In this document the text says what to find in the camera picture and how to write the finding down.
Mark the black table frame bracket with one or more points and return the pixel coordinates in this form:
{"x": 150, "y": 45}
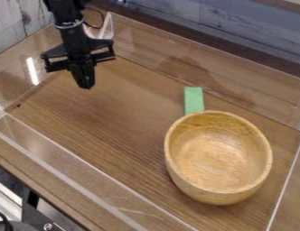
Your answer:
{"x": 40, "y": 215}

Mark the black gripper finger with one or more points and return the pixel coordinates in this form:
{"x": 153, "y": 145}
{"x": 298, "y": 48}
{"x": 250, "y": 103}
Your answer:
{"x": 88, "y": 75}
{"x": 75, "y": 69}

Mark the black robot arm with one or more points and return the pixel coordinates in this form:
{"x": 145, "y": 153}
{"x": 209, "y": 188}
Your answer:
{"x": 67, "y": 13}

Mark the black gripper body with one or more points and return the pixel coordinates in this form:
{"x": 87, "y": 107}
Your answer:
{"x": 79, "y": 51}

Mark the clear acrylic corner bracket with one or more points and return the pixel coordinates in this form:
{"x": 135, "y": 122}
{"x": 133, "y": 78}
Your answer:
{"x": 102, "y": 30}

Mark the green rectangular block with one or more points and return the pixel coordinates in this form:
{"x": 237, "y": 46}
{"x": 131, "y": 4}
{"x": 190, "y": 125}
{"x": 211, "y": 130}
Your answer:
{"x": 193, "y": 100}

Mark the clear acrylic enclosure wall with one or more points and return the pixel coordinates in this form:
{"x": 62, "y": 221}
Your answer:
{"x": 86, "y": 147}

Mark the wooden brown bowl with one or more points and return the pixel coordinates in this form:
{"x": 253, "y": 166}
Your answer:
{"x": 218, "y": 157}

